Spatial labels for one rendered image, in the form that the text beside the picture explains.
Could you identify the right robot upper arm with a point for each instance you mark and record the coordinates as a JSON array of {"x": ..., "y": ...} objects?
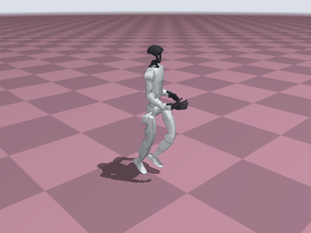
[{"x": 149, "y": 77}]

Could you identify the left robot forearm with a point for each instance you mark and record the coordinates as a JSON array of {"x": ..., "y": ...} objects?
[{"x": 164, "y": 93}]

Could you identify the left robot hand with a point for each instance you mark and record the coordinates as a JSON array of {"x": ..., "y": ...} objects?
[{"x": 173, "y": 96}]

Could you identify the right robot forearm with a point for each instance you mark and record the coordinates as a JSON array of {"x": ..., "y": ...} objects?
[{"x": 158, "y": 103}]

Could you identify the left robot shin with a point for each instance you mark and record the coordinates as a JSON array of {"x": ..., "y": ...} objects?
[{"x": 162, "y": 147}]

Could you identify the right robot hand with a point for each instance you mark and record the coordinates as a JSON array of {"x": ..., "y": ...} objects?
[{"x": 178, "y": 105}]

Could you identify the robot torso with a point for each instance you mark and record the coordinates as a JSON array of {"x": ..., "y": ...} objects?
[{"x": 157, "y": 87}]

